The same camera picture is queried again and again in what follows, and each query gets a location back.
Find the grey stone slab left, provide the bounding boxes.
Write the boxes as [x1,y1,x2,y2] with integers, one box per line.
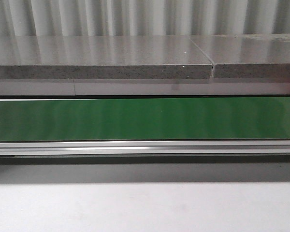
[0,36,212,80]

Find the grey stone slab right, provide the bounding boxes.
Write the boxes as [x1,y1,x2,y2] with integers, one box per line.
[190,35,290,82]

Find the aluminium conveyor front rail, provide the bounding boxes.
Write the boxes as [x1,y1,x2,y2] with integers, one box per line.
[0,140,290,158]

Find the white conveyor back panel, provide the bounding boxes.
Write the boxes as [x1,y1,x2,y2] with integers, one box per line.
[0,78,290,96]

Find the green conveyor belt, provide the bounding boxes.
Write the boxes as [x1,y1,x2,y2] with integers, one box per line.
[0,97,290,142]

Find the white corrugated curtain backdrop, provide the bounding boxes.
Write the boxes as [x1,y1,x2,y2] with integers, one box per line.
[0,0,290,36]

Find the grey stone slab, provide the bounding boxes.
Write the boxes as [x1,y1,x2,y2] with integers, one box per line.
[190,35,290,82]
[0,36,212,80]

